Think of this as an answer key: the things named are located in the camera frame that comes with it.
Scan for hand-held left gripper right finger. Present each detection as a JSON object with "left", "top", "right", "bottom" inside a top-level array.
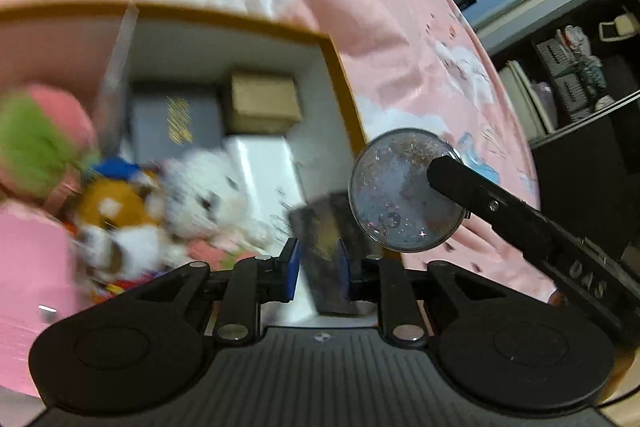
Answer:
[{"left": 339, "top": 240, "right": 507, "bottom": 345}]

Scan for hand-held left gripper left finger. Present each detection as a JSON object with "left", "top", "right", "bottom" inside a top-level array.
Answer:
[{"left": 134, "top": 238, "right": 302, "bottom": 343}]

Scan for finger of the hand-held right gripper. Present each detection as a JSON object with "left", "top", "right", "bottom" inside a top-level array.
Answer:
[{"left": 426, "top": 155, "right": 582, "bottom": 266}]

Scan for dark shiny packet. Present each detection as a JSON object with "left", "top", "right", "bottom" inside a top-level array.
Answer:
[{"left": 289, "top": 192, "right": 366, "bottom": 315}]

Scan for round glitter disc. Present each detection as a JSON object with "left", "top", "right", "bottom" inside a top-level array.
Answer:
[{"left": 348, "top": 128, "right": 466, "bottom": 254}]

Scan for white rectangular box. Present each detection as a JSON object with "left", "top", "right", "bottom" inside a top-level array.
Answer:
[{"left": 222, "top": 134, "right": 311, "bottom": 248}]

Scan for white crochet bunny plush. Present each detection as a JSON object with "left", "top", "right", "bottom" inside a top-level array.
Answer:
[{"left": 160, "top": 149, "right": 273, "bottom": 253}]

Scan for dark grey gold-print box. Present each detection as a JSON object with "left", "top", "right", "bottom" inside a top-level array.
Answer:
[{"left": 127, "top": 82, "right": 226, "bottom": 162}]

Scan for brown white plush dog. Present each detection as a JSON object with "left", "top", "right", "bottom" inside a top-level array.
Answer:
[{"left": 70, "top": 157, "right": 186, "bottom": 303}]

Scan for orange cardboard box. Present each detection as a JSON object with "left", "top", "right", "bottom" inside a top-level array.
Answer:
[{"left": 0, "top": 1, "right": 381, "bottom": 325}]

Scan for pink fabric pouch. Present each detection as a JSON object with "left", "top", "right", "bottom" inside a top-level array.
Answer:
[{"left": 0, "top": 199, "right": 96, "bottom": 403}]

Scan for pink plush ball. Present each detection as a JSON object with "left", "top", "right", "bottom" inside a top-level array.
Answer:
[{"left": 0, "top": 83, "right": 101, "bottom": 202}]

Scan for white stacked books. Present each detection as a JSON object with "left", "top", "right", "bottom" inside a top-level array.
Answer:
[{"left": 497, "top": 59, "right": 556, "bottom": 142}]

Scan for black shelf unit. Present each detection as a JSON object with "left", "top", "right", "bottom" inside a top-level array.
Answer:
[{"left": 480, "top": 0, "right": 640, "bottom": 268}]

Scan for grey keyboard stack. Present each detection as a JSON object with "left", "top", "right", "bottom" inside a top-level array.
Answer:
[{"left": 535, "top": 38, "right": 596, "bottom": 122}]

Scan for toy figure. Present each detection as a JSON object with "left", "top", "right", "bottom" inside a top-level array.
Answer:
[{"left": 557, "top": 24, "right": 613, "bottom": 110}]

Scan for small gold box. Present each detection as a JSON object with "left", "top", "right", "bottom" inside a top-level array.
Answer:
[{"left": 227, "top": 69, "right": 306, "bottom": 135}]

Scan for small white device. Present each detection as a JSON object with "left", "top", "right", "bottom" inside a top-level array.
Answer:
[{"left": 598, "top": 13, "right": 638, "bottom": 42}]

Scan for pink cloud-print bedsheet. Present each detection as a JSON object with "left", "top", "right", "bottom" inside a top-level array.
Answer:
[{"left": 0, "top": 0, "right": 556, "bottom": 308}]

